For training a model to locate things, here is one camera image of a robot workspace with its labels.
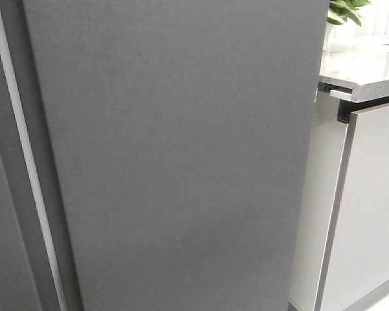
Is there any grey fridge door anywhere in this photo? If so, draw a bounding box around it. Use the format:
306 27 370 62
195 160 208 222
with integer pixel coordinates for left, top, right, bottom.
0 0 61 311
24 1 329 310

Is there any white kitchen cabinet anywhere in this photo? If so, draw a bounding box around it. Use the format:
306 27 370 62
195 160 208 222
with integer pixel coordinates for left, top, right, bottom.
289 83 389 310

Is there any grey stone countertop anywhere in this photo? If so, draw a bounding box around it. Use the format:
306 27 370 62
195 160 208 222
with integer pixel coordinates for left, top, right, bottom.
320 37 389 103

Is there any green potted plant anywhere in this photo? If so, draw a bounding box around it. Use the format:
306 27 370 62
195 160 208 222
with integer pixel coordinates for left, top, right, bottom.
327 0 371 27

